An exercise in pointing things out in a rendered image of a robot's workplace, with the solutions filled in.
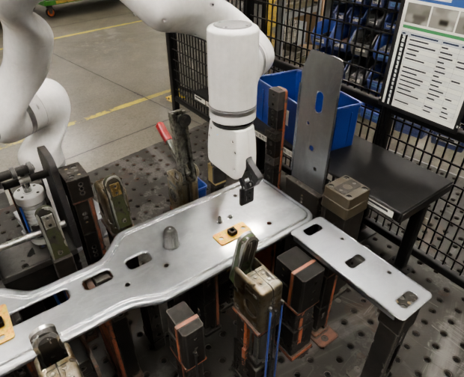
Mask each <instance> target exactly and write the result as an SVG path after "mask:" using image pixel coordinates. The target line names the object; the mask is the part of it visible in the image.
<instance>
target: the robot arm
mask: <svg viewBox="0 0 464 377"><path fill-rule="evenodd" d="M41 1H45V0H0V21H1V25H2V28H3V59H2V63H1V66H0V143H3V144H10V143H14V142H17V141H21V140H22V139H24V138H25V140H24V141H23V143H22V144H21V146H20V148H19V150H18V153H17V158H18V162H19V165H25V163H26V162H31V163H32V164H34V166H35V169H36V170H35V171H34V172H38V171H42V170H43V167H42V165H41V162H40V158H39V156H38V152H37V147H40V146H43V145H44V146H45V147H46V148H47V150H48V151H49V152H50V153H51V155H52V157H53V159H54V160H55V164H56V166H57V168H60V167H63V166H65V165H67V163H66V161H65V158H64V154H63V150H62V141H63V138H64V135H65V132H66V130H67V125H68V123H69V119H70V111H71V107H70V99H69V97H68V95H67V92H66V91H65V89H64V88H63V87H62V86H61V85H60V84H59V83H58V82H56V81H54V80H52V79H47V78H46V77H47V75H48V73H49V69H50V66H51V62H52V53H53V47H54V35H53V32H52V29H51V28H50V26H49V24H48V23H47V22H46V21H45V20H44V19H43V18H42V17H41V16H39V15H38V14H36V13H35V12H33V10H34V8H35V7H36V5H37V4H38V3H40V2H41ZM120 1H121V2H122V3H123V4H125V5H126V6H127V7H128V8H129V9H130V10H131V11H132V12H133V13H134V14H135V15H136V16H137V17H138V18H139V19H140V20H142V21H143V22H144V23H145V24H146V25H148V26H149V27H151V28H152V29H154V30H156V31H160V32H166V33H181V34H189V35H192V36H195V37H199V38H201V39H203V40H205V41H206V42H207V68H208V90H209V112H210V125H209V133H208V141H206V143H207V147H208V157H209V160H210V164H211V165H212V166H213V183H214V184H216V183H220V182H222V181H224V180H226V179H227V177H226V174H227V175H228V176H229V177H231V178H233V179H235V180H238V179H239V182H240V185H241V187H242V188H240V189H239V204H240V206H244V205H246V204H247V203H250V202H252V201H253V200H254V187H255V186H257V185H259V184H260V181H261V180H262V179H263V175H262V173H261V172H260V171H259V169H258V168H257V166H256V140H255V132H254V125H253V122H254V119H255V118H256V111H257V84H258V81H259V78H260V77H261V76H262V75H263V74H265V73H266V72H267V71H268V70H269V69H270V67H271V66H272V64H273V62H274V60H275V52H274V49H273V47H272V44H271V43H270V41H269V39H268V38H267V37H266V35H265V34H264V33H263V32H262V31H261V30H260V29H259V27H258V26H257V25H256V24H254V23H253V22H252V21H251V20H250V19H249V18H248V17H247V16H245V15H244V14H243V13H242V12H241V11H239V10H238V9H237V8H235V7H234V6H233V5H232V4H230V3H229V2H227V1H225V0H120ZM245 170H247V171H246V172H245V173H244V171H245ZM247 175H248V178H249V180H250V181H249V182H248V183H245V180H244V176H247Z"/></svg>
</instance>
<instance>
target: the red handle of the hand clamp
mask: <svg viewBox="0 0 464 377"><path fill-rule="evenodd" d="M156 128H157V130H158V132H159V134H160V135H161V137H162V139H163V141H164V142H165V143H166V144H167V146H168V148H169V150H170V151H171V153H172V155H173V157H174V159H175V160H176V158H175V153H174V145H173V141H172V137H171V135H170V133H169V131H168V130H167V128H166V126H165V124H164V123H163V122H158V123H157V125H156ZM183 167H184V172H185V177H187V176H189V175H190V173H191V170H190V169H189V168H188V167H187V165H186V164H183Z"/></svg>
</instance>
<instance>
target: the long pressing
mask: <svg viewBox="0 0 464 377"><path fill-rule="evenodd" d="M240 188H242V187H241V185H240V182H237V183H234V184H232V185H230V186H227V187H224V188H222V189H219V190H218V191H215V192H213V193H210V194H208V195H205V196H203V197H200V198H198V199H196V200H194V201H191V202H189V203H186V204H184V205H182V206H179V207H177V208H175V209H172V210H170V211H167V212H165V213H162V214H161V215H158V216H156V217H153V218H151V219H148V220H146V221H143V222H141V223H139V224H137V225H134V226H132V227H129V228H127V229H125V230H122V231H121V232H119V233H118V234H117V235H116V236H115V237H114V239H113V240H112V243H111V244H110V246H109V248H108V250H107V252H106V253H105V255H104V256H103V258H102V259H101V260H99V261H98V262H96V263H95V264H93V265H90V266H88V267H86V268H83V269H81V270H79V271H77V272H74V273H72V274H71V275H68V276H66V277H64V278H61V279H59V280H57V281H54V282H52V283H50V284H47V285H45V286H43V287H41V288H39V289H34V290H30V291H23V290H17V289H6V288H0V305H2V304H6V305H7V310H8V313H9V315H12V314H14V313H16V312H18V311H20V310H23V309H25V308H27V307H29V306H31V305H33V304H36V303H38V302H39V301H42V300H44V299H46V298H48V297H50V296H53V295H55V294H57V293H59V292H62V291H67V292H68V294H69V297H70V298H69V299H68V300H67V301H65V302H63V303H61V304H59V305H57V306H55V307H53V308H51V309H48V310H46V311H44V312H42V313H40V314H38V315H36V316H34V317H31V318H30V319H27V320H25V321H24V322H21V323H19V324H18V325H14V326H13V329H14V332H15V337H14V338H13V339H12V340H9V341H7V342H5V343H3V344H1V345H0V377H3V376H5V375H7V374H9V373H11V372H13V371H14V370H17V369H19V368H20V367H22V366H24V365H26V364H28V363H30V362H32V361H34V359H35V358H36V357H37V355H36V354H35V352H34V350H33V349H32V346H31V343H30V340H29V338H28V336H29V334H30V333H31V332H32V331H33V330H34V329H35V328H37V327H39V326H41V325H45V324H48V323H52V324H54V325H55V327H56V329H57V332H58V335H59V337H60V339H61V342H62V344H63V345H64V343H68V342H70V341H71V340H74V339H76V338H77V337H79V336H81V335H83V334H85V333H87V332H89V331H90V330H92V329H94V328H96V327H98V326H100V325H102V324H103V323H105V322H107V321H109V320H111V319H113V318H115V317H116V316H119V315H121V314H122V313H125V312H127V311H128V310H132V309H136V308H140V307H147V306H152V305H157V304H163V303H165V302H168V301H170V300H172V299H174V298H176V297H178V296H179V295H182V294H183V293H185V292H187V291H189V290H191V289H193V288H195V287H196V286H198V285H200V284H202V283H203V282H205V281H208V280H209V279H211V278H213V277H215V276H216V275H219V274H220V273H222V272H224V271H226V270H228V269H229V268H231V265H232V261H233V255H234V251H235V247H236V241H237V240H238V239H235V240H233V241H232V242H229V243H227V244H226V245H223V246H222V245H220V244H219V243H218V242H217V241H216V240H215V239H214V238H213V235H215V234H217V233H219V232H221V231H223V230H225V229H227V228H229V227H231V226H233V225H235V224H237V223H240V222H241V221H242V222H244V223H245V224H246V225H247V226H249V227H250V228H251V231H252V232H253V233H254V235H255V236H256V237H257V238H258V239H259V242H258V246H257V250H256V251H255V254H257V253H259V252H261V251H262V250H264V249H266V248H268V247H269V246H271V245H274V244H275V243H277V242H279V241H281V240H282V239H285V238H286V237H288V236H290V235H292V234H291V232H292V230H295V229H296V228H297V227H300V226H302V225H303V224H306V223H307V222H309V221H311V220H312V219H313V215H312V214H311V212H310V210H308V209H307V208H305V207H304V206H303V205H301V204H300V203H298V202H297V201H296V200H294V199H292V197H290V196H289V195H287V194H285V193H284V192H283V191H282V190H280V189H279V188H277V187H276V186H274V185H273V184H271V183H270V182H269V181H267V180H265V179H264V178H263V179H262V180H261V181H260V184H259V185H257V186H255V187H254V200H253V201H252V202H250V203H247V204H246V205H244V206H240V204H239V189H240ZM234 195H237V197H234ZM229 215H232V216H233V218H228V216H229ZM219 216H221V217H222V223H221V224H218V223H217V221H218V217H219ZM267 222H271V224H267ZM168 226H172V227H174V228H175V229H176V230H177V233H178V239H179V246H178V247H177V248H176V249H174V250H168V249H166V248H165V247H164V241H163V231H164V229H165V228H166V227H168ZM141 254H149V256H150V257H151V261H150V262H147V263H145V264H143V265H141V266H139V267H137V268H135V269H129V268H128V266H127V265H126V262H127V261H128V260H131V259H133V258H135V257H137V256H139V255H141ZM165 264H168V267H164V265H165ZM106 271H107V272H110V273H111V274H112V277H113V278H112V279H111V280H110V281H107V282H105V283H103V284H101V285H99V286H96V287H94V288H93V289H90V290H86V289H85V288H84V286H83V282H84V281H86V280H87V279H89V278H92V277H94V276H96V275H98V274H100V273H102V272H106ZM126 283H130V285H129V286H125V284H126Z"/></svg>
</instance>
